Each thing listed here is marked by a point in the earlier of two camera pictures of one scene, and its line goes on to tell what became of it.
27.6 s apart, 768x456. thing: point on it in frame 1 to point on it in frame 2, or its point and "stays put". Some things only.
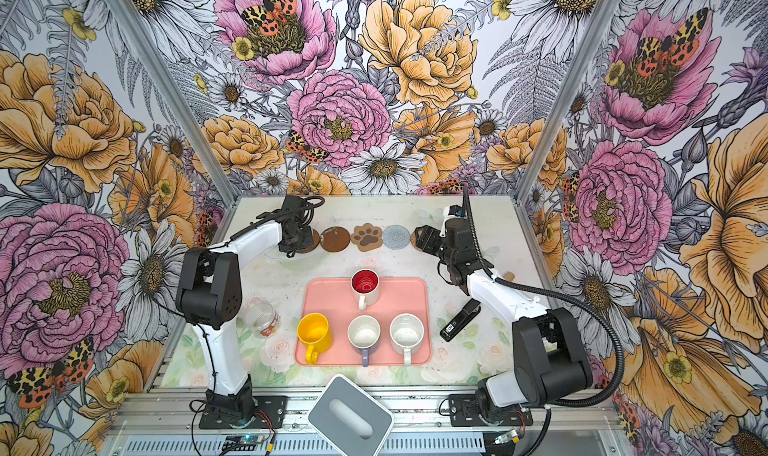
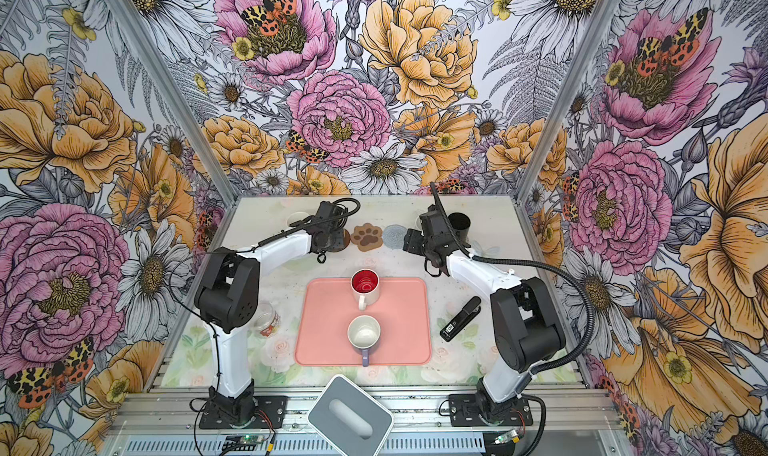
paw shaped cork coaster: [367, 237] stays put
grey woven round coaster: [396, 237] stays put
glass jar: [261, 317] stays put
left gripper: [307, 241] to [338, 239]
